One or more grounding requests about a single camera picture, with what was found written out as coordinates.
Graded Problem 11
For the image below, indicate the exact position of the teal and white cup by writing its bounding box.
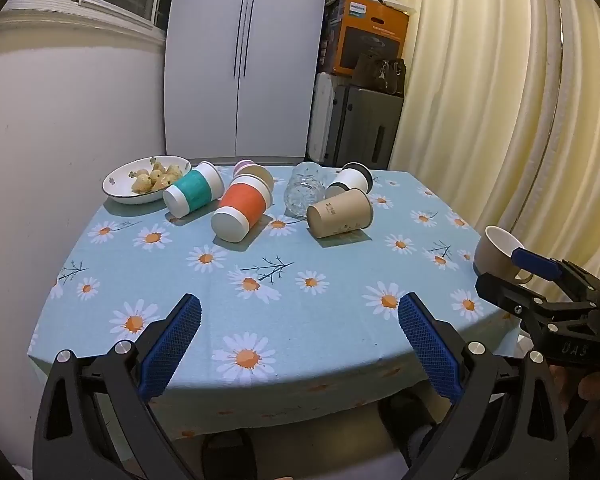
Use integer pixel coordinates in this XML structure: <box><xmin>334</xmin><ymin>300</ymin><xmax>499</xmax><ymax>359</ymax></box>
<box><xmin>162</xmin><ymin>161</ymin><xmax>226</xmax><ymax>219</ymax></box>

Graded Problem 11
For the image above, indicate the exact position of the white floral bowl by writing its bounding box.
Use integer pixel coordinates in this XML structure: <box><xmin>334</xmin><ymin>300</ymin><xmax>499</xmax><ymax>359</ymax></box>
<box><xmin>103</xmin><ymin>155</ymin><xmax>193</xmax><ymax>205</ymax></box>

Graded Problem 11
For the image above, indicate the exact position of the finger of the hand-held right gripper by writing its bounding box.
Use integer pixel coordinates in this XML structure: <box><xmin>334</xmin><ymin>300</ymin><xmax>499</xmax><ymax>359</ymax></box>
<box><xmin>475</xmin><ymin>272</ymin><xmax>548</xmax><ymax>322</ymax></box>
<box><xmin>511</xmin><ymin>247</ymin><xmax>600</xmax><ymax>293</ymax></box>

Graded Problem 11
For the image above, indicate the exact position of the grey cabinet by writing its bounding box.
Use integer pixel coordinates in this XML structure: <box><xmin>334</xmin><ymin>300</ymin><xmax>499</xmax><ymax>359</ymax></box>
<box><xmin>325</xmin><ymin>83</ymin><xmax>404</xmax><ymax>170</ymax></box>

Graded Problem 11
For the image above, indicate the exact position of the clear glass cup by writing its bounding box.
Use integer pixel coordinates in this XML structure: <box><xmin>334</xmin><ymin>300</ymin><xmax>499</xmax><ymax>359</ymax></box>
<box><xmin>284</xmin><ymin>161</ymin><xmax>327</xmax><ymax>219</ymax></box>

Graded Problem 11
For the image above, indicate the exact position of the white cup with black base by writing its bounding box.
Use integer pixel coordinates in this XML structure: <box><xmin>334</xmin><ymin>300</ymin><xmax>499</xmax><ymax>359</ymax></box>
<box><xmin>325</xmin><ymin>162</ymin><xmax>374</xmax><ymax>200</ymax></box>

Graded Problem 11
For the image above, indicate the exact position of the pink and white cup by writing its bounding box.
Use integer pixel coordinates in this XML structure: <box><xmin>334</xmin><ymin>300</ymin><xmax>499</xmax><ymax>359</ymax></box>
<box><xmin>233</xmin><ymin>159</ymin><xmax>275</xmax><ymax>187</ymax></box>

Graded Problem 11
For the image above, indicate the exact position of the beige ceramic mug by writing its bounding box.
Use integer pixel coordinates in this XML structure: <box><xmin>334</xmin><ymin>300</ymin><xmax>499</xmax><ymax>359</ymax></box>
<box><xmin>473</xmin><ymin>225</ymin><xmax>535</xmax><ymax>285</ymax></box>

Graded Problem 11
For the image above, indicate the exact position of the blue daisy tablecloth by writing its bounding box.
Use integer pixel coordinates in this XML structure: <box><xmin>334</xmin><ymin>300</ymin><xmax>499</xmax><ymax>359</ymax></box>
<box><xmin>27</xmin><ymin>164</ymin><xmax>527</xmax><ymax>442</ymax></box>

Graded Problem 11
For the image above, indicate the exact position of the orange and white cup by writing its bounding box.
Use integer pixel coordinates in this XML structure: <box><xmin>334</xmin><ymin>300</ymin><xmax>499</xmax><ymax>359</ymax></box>
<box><xmin>211</xmin><ymin>174</ymin><xmax>274</xmax><ymax>245</ymax></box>

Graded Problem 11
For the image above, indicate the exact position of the person's right hand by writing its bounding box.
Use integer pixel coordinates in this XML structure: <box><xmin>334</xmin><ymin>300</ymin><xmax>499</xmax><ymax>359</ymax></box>
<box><xmin>550</xmin><ymin>364</ymin><xmax>600</xmax><ymax>411</ymax></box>

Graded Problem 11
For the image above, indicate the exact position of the white refrigerator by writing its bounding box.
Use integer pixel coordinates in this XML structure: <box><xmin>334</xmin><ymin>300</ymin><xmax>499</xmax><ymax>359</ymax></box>
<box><xmin>163</xmin><ymin>0</ymin><xmax>339</xmax><ymax>162</ymax></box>

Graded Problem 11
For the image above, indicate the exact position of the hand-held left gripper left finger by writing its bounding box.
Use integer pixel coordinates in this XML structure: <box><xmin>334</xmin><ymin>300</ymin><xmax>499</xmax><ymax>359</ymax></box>
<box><xmin>32</xmin><ymin>293</ymin><xmax>203</xmax><ymax>480</ymax></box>

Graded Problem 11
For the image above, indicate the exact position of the pile of round snacks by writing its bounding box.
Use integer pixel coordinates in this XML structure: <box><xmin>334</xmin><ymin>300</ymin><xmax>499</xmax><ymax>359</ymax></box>
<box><xmin>130</xmin><ymin>162</ymin><xmax>183</xmax><ymax>195</ymax></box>

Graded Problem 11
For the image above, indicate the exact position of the black slipper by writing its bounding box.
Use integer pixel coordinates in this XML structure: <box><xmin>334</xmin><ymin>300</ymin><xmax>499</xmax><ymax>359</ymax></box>
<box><xmin>379</xmin><ymin>389</ymin><xmax>448</xmax><ymax>463</ymax></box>
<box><xmin>200</xmin><ymin>429</ymin><xmax>262</xmax><ymax>480</ymax></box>

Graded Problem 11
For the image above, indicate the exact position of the white appliance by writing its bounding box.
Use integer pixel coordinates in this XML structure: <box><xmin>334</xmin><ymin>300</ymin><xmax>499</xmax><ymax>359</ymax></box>
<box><xmin>307</xmin><ymin>73</ymin><xmax>337</xmax><ymax>164</ymax></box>

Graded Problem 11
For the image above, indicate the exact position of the cream curtain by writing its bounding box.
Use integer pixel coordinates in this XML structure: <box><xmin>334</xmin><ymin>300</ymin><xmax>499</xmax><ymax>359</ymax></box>
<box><xmin>387</xmin><ymin>0</ymin><xmax>600</xmax><ymax>291</ymax></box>

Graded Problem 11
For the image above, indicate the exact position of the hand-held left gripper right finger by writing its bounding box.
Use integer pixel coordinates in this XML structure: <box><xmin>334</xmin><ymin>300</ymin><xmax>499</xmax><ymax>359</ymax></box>
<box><xmin>397</xmin><ymin>291</ymin><xmax>571</xmax><ymax>480</ymax></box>

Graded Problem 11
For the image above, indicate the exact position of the brown paper cup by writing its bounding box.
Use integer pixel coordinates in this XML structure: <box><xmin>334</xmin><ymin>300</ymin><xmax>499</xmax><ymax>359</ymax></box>
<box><xmin>306</xmin><ymin>188</ymin><xmax>374</xmax><ymax>239</ymax></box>

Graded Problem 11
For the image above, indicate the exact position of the brown handbag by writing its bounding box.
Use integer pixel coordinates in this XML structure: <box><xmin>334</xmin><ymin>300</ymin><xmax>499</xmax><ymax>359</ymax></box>
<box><xmin>352</xmin><ymin>53</ymin><xmax>407</xmax><ymax>97</ymax></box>

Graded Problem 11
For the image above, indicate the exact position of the orange cardboard box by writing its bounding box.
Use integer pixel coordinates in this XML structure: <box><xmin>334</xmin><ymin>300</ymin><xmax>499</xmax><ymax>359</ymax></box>
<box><xmin>330</xmin><ymin>0</ymin><xmax>411</xmax><ymax>79</ymax></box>

